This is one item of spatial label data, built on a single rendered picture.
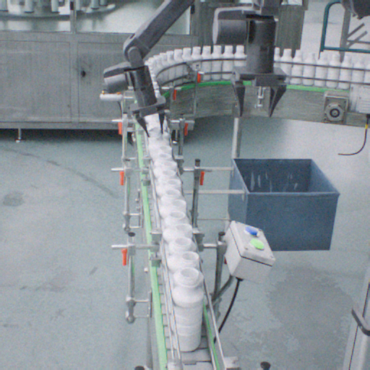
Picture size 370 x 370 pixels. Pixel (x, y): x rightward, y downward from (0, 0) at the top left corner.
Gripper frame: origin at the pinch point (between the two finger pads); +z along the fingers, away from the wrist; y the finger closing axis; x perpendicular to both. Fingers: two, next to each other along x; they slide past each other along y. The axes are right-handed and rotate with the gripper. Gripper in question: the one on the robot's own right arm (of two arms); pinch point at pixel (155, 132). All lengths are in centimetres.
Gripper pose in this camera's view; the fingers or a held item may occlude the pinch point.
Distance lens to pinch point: 179.4
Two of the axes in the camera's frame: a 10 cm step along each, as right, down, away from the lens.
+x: 1.1, 4.1, -9.1
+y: -9.7, 2.4, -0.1
